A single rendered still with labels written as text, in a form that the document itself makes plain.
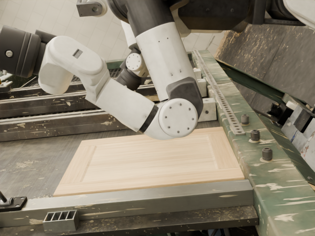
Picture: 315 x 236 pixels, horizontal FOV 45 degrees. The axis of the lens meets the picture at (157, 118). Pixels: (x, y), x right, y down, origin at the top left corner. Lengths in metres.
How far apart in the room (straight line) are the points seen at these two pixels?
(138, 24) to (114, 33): 5.69
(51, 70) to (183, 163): 0.49
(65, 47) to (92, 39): 5.73
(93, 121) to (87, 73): 0.72
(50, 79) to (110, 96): 0.13
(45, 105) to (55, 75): 1.05
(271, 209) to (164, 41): 0.39
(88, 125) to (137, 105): 0.71
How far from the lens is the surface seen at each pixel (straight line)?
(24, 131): 1.54
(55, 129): 1.50
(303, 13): 1.04
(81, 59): 0.76
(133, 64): 1.42
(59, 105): 1.82
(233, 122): 1.25
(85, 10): 1.03
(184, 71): 0.78
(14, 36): 0.78
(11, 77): 2.46
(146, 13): 0.79
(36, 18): 6.66
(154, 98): 1.75
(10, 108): 1.90
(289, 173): 0.95
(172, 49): 0.78
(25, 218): 0.97
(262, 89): 2.88
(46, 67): 0.78
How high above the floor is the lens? 1.27
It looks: 7 degrees down
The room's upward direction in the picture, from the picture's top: 65 degrees counter-clockwise
